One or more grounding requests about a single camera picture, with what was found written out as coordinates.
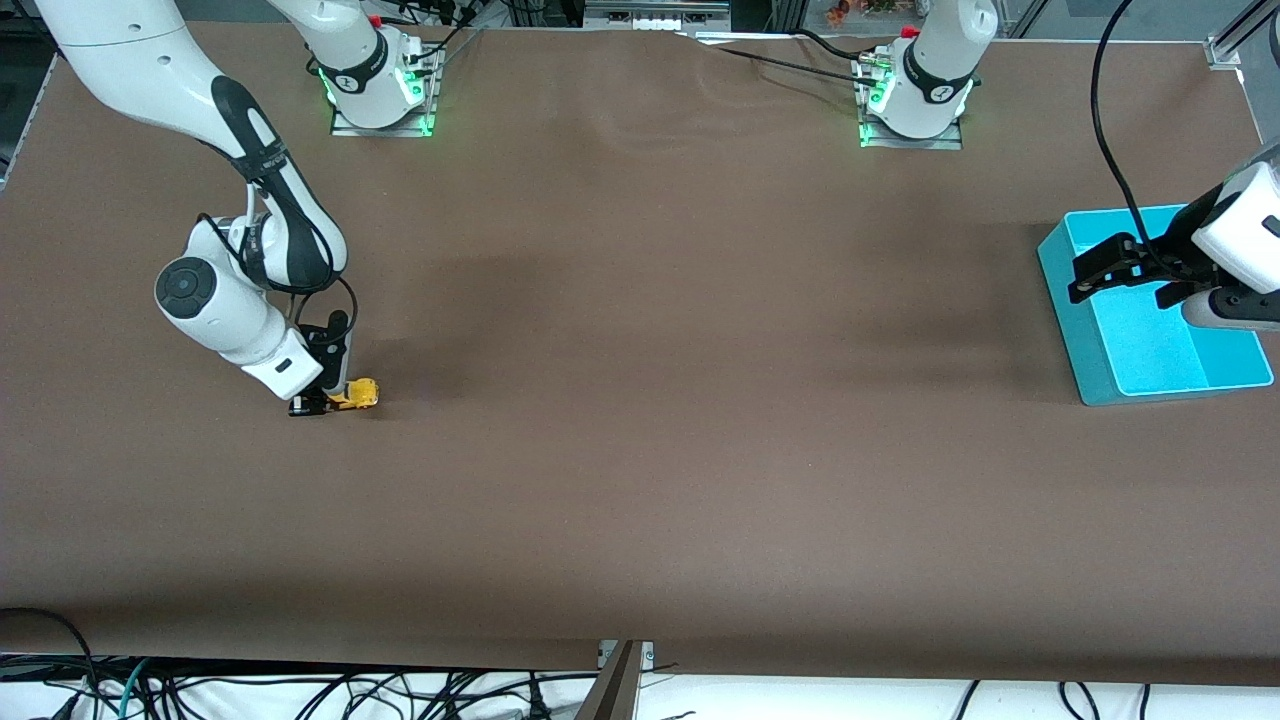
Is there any aluminium frame profile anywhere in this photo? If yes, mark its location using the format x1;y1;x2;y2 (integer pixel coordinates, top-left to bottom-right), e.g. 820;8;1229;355
1204;0;1280;70

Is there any short black table cable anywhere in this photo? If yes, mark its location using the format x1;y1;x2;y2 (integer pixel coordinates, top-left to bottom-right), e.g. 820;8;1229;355
794;28;881;63

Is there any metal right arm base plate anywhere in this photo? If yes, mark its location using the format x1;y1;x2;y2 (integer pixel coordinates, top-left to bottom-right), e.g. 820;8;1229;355
330;45;439;138

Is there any white power strip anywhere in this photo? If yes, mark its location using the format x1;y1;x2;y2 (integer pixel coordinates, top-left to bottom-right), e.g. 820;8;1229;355
584;0;732;32

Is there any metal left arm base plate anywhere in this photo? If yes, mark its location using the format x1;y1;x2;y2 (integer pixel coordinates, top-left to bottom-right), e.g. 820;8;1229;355
857;55;965;151

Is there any brown table cover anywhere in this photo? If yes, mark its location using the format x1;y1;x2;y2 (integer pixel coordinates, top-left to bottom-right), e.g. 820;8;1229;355
0;18;1280;687

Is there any black cable bundle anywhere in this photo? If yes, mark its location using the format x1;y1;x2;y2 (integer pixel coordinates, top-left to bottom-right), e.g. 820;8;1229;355
382;0;473;27

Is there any black base connector cable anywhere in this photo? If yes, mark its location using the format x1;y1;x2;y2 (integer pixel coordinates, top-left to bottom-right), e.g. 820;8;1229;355
405;25;483;79

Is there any teal floor cable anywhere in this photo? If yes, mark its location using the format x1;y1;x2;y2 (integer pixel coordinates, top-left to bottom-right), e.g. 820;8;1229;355
117;657;152;720

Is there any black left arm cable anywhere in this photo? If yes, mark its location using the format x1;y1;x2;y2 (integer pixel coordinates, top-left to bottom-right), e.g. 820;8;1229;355
1088;0;1169;279

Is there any teal plastic storage bin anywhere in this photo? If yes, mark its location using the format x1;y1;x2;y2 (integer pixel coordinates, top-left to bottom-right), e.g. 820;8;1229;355
1037;205;1275;407

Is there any black looped floor cable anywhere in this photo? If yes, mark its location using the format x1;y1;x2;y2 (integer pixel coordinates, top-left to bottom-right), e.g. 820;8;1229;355
0;606;102;720

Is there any long black table cable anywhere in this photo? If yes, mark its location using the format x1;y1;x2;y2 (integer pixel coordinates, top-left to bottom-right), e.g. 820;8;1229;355
680;34;887;87

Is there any dark metal camera post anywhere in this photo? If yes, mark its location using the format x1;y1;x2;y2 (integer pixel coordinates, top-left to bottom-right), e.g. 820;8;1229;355
574;641;642;720

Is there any silver mounting plate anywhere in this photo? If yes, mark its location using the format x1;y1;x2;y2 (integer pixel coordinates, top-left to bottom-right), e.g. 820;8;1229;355
597;639;657;673

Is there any yellow beetle toy car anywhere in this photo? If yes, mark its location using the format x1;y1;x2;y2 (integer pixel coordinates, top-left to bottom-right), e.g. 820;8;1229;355
327;377;381;412

